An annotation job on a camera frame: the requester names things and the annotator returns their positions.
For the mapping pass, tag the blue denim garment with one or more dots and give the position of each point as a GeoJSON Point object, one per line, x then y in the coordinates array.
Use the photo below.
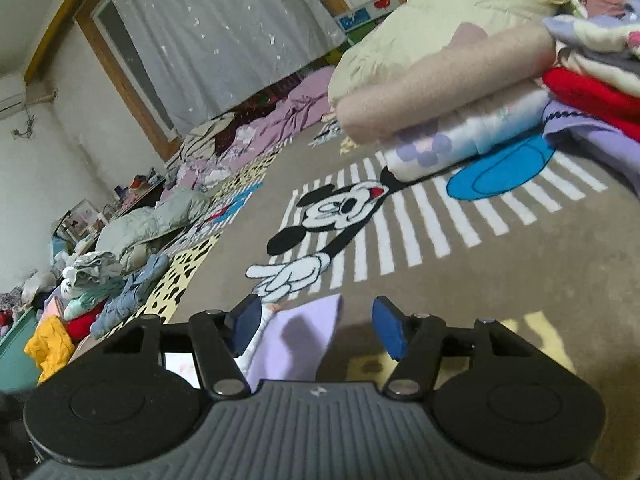
{"type": "Point", "coordinates": [125, 300]}

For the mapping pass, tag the lavender folded garment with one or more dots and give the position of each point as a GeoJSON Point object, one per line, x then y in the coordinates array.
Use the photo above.
{"type": "Point", "coordinates": [600, 145]}

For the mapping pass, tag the pink folded blanket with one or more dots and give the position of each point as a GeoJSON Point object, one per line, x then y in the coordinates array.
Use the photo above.
{"type": "Point", "coordinates": [425, 95]}

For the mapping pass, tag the purple bedsheet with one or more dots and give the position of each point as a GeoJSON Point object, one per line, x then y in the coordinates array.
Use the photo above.
{"type": "Point", "coordinates": [295, 105]}

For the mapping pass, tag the light green padded jacket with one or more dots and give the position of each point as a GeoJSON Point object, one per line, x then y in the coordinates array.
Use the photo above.
{"type": "Point", "coordinates": [145, 225]}

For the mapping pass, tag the red garment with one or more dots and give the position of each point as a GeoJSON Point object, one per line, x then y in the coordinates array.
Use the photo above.
{"type": "Point", "coordinates": [80, 327]}

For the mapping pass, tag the mint green clothes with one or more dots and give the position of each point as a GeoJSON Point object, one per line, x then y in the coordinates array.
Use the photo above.
{"type": "Point", "coordinates": [87, 300]}

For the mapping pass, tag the wooden window frame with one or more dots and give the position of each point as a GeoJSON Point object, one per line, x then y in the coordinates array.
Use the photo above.
{"type": "Point", "coordinates": [102, 57]}

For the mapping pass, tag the pile of folded clothes right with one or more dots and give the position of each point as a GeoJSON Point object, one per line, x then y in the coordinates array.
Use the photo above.
{"type": "Point", "coordinates": [595, 35]}

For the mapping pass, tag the lavender garment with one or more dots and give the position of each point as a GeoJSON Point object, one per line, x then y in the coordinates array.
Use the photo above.
{"type": "Point", "coordinates": [600, 145]}
{"type": "Point", "coordinates": [300, 340]}

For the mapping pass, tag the white air conditioner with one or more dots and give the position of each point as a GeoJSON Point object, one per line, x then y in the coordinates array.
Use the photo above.
{"type": "Point", "coordinates": [10, 97]}

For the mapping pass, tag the grey star curtain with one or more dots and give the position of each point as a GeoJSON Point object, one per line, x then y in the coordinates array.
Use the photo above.
{"type": "Point", "coordinates": [210, 35]}

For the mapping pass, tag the picture frame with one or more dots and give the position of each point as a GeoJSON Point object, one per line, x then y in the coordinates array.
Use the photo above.
{"type": "Point", "coordinates": [75, 220]}

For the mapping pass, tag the yellow knitted garment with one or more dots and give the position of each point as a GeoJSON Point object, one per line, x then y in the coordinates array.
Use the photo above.
{"type": "Point", "coordinates": [47, 345]}

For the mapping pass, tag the red folded sweater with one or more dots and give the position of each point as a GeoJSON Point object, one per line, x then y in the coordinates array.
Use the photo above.
{"type": "Point", "coordinates": [585, 90]}

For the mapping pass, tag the teal storage bin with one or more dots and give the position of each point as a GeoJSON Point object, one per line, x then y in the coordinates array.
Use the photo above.
{"type": "Point", "coordinates": [15, 355]}

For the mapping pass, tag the cream quilt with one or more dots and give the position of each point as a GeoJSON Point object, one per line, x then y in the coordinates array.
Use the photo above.
{"type": "Point", "coordinates": [425, 25]}

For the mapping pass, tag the black white striped cloth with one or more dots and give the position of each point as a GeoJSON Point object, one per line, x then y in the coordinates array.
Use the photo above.
{"type": "Point", "coordinates": [200, 140]}

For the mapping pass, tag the white floral folded quilt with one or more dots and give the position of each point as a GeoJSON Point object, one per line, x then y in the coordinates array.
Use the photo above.
{"type": "Point", "coordinates": [450, 140]}

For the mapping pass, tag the white grey crumpled clothes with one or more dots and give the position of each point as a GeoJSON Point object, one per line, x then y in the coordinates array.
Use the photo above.
{"type": "Point", "coordinates": [90, 265]}

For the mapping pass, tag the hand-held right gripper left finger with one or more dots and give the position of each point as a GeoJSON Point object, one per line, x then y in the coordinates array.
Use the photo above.
{"type": "Point", "coordinates": [247, 325]}

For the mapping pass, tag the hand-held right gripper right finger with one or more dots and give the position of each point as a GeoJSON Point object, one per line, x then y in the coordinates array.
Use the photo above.
{"type": "Point", "coordinates": [390, 327]}

